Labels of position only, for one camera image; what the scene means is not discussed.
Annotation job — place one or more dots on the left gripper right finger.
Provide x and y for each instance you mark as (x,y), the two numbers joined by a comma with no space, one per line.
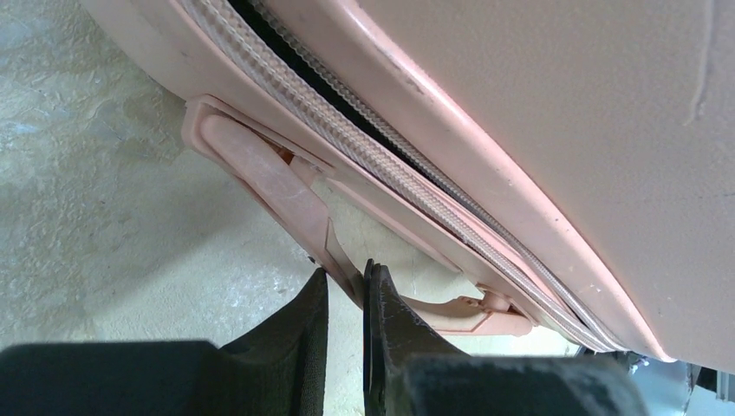
(409,369)

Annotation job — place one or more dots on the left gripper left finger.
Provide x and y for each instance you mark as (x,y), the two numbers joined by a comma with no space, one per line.
(277,368)

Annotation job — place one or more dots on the pink suitcase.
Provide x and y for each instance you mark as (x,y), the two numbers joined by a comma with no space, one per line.
(575,159)

